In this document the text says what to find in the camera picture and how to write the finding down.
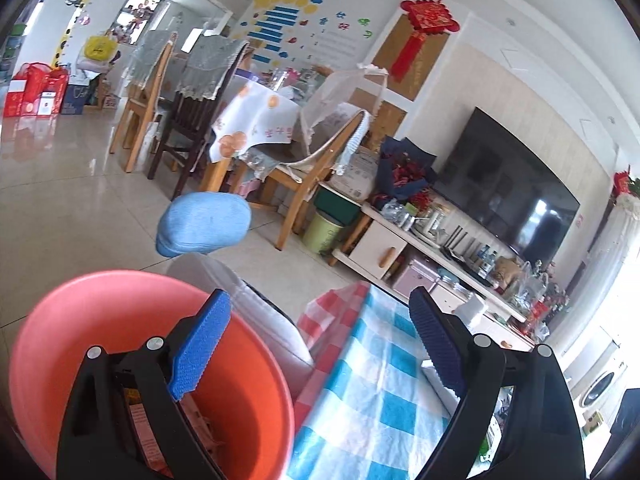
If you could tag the pink storage box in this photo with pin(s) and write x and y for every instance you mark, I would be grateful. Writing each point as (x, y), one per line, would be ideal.
(415, 275)

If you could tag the white cardboard box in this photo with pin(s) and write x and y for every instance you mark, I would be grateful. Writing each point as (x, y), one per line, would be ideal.
(355, 175)

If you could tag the dark green bin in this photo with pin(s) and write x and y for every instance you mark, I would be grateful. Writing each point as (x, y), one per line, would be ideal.
(337, 202)

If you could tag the black wifi router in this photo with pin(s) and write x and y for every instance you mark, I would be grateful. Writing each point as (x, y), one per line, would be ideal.
(457, 245)

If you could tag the pink plastic basin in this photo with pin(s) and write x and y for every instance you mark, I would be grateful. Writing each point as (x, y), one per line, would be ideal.
(75, 320)

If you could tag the wooden chair with towel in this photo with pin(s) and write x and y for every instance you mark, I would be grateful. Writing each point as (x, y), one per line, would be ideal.
(320, 170)

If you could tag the red gift bag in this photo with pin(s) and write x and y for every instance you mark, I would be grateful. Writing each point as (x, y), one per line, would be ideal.
(20, 100)
(52, 90)

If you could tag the dark blue wrapped bouquet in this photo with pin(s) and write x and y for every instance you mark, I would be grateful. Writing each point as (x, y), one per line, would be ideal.
(405, 170)

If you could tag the white mesh food cover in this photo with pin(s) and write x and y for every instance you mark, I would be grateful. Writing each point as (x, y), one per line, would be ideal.
(340, 105)

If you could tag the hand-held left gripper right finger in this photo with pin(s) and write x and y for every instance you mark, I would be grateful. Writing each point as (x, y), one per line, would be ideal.
(437, 340)

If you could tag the white washing machine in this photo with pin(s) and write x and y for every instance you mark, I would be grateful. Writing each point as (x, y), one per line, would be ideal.
(600, 385)

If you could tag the blue checked tablecloth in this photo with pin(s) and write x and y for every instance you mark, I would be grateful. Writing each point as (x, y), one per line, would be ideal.
(370, 385)

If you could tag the red chinese knot ornament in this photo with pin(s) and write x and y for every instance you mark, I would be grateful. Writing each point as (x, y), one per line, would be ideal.
(430, 17)

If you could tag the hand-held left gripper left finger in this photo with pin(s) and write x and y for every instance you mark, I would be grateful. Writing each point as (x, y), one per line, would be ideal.
(200, 345)

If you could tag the white kitchen appliance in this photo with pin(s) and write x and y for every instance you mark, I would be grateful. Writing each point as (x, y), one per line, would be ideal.
(430, 222)

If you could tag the blue gift bag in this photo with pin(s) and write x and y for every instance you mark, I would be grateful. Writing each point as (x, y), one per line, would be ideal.
(75, 100)

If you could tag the blue yellow wall stickers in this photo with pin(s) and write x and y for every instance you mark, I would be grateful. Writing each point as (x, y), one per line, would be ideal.
(280, 20)

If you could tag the red checked cloth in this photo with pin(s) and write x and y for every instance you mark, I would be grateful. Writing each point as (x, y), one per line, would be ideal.
(330, 315)

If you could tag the black television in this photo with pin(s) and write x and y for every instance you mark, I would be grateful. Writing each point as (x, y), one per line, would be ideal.
(505, 185)

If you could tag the clear plastic gift bag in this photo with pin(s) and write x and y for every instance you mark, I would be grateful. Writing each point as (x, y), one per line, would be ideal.
(532, 285)

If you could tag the dark chair with lace cover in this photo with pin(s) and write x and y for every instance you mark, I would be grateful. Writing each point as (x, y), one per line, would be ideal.
(205, 70)

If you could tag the cream tv cabinet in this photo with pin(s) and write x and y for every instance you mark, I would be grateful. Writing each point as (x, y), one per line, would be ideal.
(380, 250)

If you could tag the blue round stool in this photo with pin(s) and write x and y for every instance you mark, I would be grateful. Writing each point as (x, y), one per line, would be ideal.
(205, 225)

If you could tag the pale green bin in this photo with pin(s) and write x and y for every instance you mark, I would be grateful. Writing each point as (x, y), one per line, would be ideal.
(322, 235)

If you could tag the light chair with lace cover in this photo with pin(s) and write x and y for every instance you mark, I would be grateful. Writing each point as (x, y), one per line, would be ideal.
(147, 60)

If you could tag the yellow shopping bag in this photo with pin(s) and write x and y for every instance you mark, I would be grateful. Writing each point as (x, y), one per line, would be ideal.
(100, 47)

